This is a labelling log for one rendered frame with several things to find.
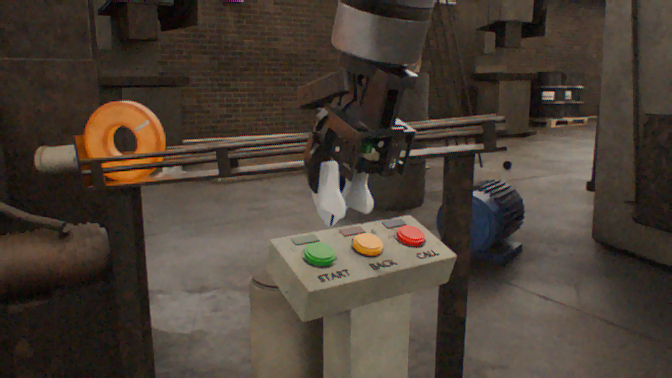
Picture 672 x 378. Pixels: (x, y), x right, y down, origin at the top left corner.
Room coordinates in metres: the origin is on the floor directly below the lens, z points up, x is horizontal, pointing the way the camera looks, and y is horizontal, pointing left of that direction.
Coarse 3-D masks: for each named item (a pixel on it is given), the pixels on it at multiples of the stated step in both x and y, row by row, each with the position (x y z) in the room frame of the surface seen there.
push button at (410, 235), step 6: (402, 228) 0.72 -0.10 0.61; (408, 228) 0.72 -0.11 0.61; (414, 228) 0.72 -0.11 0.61; (396, 234) 0.72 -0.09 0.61; (402, 234) 0.70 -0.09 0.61; (408, 234) 0.71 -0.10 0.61; (414, 234) 0.71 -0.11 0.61; (420, 234) 0.71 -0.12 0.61; (402, 240) 0.70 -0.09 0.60; (408, 240) 0.70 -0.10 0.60; (414, 240) 0.70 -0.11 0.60; (420, 240) 0.70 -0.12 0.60
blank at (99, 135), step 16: (96, 112) 1.01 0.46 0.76; (112, 112) 1.00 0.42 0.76; (128, 112) 1.00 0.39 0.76; (144, 112) 1.00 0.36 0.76; (96, 128) 1.01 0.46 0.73; (112, 128) 1.01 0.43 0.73; (144, 128) 0.99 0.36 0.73; (160, 128) 1.01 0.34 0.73; (96, 144) 1.01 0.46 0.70; (112, 144) 1.03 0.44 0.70; (144, 144) 1.00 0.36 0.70; (160, 144) 1.00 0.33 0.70; (144, 160) 1.00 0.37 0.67; (160, 160) 1.02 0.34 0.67; (112, 176) 1.00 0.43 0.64; (128, 176) 1.00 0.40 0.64
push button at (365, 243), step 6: (360, 234) 0.68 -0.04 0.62; (366, 234) 0.69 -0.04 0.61; (354, 240) 0.67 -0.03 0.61; (360, 240) 0.67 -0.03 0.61; (366, 240) 0.67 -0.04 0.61; (372, 240) 0.67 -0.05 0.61; (378, 240) 0.68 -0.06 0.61; (354, 246) 0.67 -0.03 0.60; (360, 246) 0.66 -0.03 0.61; (366, 246) 0.66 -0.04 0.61; (372, 246) 0.66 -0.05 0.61; (378, 246) 0.66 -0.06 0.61; (366, 252) 0.66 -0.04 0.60; (372, 252) 0.66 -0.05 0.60; (378, 252) 0.66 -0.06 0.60
